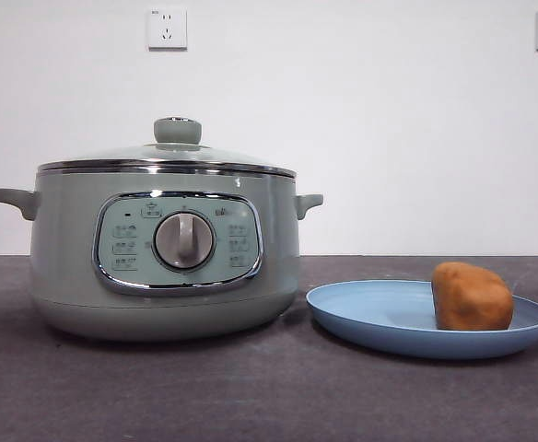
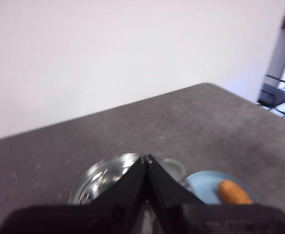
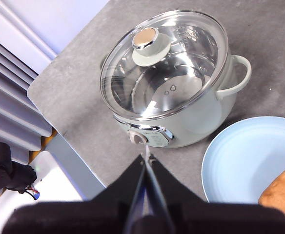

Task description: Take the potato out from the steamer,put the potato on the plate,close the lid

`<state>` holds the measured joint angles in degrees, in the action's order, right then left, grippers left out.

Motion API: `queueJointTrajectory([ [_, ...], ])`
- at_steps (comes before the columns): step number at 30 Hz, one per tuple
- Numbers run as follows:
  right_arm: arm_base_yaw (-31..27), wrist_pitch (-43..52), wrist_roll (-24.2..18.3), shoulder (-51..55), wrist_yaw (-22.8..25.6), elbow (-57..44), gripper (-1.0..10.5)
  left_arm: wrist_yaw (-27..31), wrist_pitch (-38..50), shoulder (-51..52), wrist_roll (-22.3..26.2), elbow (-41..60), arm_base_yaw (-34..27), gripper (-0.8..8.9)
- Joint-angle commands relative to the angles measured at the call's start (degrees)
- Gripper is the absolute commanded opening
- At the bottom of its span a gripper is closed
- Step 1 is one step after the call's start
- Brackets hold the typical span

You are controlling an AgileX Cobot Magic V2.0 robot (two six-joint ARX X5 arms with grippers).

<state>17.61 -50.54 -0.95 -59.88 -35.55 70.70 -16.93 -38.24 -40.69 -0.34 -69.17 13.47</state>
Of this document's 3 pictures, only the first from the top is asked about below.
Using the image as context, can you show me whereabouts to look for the glass lid with green knob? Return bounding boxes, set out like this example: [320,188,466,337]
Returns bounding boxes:
[36,116,298,178]

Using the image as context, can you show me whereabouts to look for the brown potato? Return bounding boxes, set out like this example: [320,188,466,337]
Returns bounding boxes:
[430,262,515,332]

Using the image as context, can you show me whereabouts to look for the blue round plate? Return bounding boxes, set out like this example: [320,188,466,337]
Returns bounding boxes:
[305,278,538,361]

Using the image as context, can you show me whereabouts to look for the pale green electric steamer pot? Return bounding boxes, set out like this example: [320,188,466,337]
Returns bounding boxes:
[0,169,325,343]

